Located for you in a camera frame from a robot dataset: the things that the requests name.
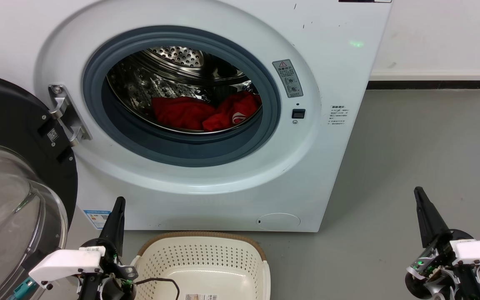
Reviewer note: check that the white front-load washing machine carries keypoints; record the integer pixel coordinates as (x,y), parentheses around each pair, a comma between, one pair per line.
(340,62)

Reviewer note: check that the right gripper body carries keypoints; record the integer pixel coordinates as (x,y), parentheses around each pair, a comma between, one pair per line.
(436,271)

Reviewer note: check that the blue-edged energy label sticker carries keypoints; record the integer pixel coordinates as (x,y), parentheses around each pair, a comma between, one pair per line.
(97,218)

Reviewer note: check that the black round glass washer door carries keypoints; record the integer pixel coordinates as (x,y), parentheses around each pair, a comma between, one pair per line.
(11,116)

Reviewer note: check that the round white filter cover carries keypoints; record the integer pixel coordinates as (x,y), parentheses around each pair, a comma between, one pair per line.
(278,221)

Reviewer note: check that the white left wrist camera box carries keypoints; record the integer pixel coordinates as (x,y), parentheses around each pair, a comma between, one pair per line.
(65,262)

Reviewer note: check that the small printed text sticker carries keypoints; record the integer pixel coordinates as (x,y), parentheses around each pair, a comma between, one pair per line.
(338,115)

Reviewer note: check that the silver metal door hinge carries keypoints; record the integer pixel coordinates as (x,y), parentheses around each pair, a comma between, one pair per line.
(70,118)

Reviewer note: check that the black square door latch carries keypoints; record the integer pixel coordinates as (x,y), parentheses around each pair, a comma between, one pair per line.
(298,113)

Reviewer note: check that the grey rubber door seal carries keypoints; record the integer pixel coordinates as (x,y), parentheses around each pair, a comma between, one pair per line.
(94,77)

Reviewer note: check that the grey warning sticker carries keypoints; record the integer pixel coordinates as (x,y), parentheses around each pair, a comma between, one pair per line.
(288,78)

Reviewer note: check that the cream perforated plastic laundry basket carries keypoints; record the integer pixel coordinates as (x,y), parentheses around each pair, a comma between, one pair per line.
(206,258)

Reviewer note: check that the stainless steel washing machine drum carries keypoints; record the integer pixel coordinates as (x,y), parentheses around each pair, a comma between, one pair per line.
(161,79)

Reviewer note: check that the red garment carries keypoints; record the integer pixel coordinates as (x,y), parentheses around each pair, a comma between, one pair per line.
(181,112)

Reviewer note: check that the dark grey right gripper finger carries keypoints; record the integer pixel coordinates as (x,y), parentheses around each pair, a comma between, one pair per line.
(436,225)
(422,221)

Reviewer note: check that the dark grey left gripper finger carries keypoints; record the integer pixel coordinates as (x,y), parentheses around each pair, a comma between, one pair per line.
(119,229)
(110,227)

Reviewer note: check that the white and black baseboard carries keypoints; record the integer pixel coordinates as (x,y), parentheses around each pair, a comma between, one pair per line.
(431,84)

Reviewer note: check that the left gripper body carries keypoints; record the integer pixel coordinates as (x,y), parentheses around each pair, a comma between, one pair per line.
(117,283)

